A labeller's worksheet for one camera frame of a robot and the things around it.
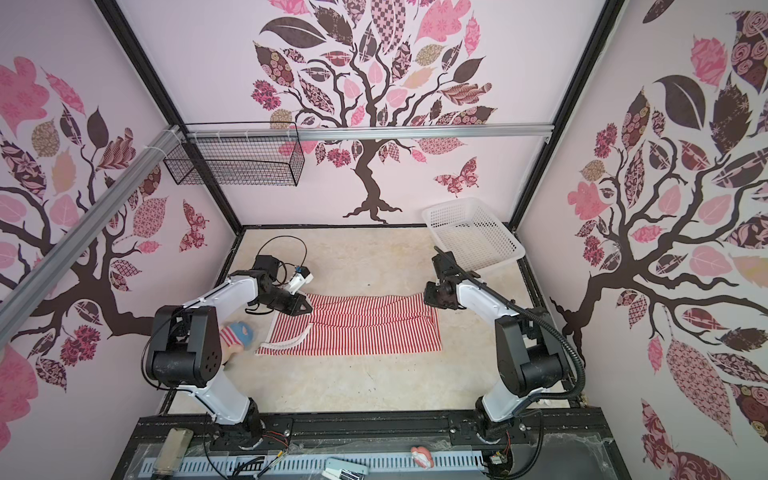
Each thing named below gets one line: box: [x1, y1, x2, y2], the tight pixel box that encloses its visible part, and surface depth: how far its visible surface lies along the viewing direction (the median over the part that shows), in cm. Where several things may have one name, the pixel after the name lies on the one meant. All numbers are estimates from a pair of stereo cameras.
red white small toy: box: [410, 446, 434, 469], surface depth 67 cm
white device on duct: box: [321, 457, 369, 480], surface depth 68 cm
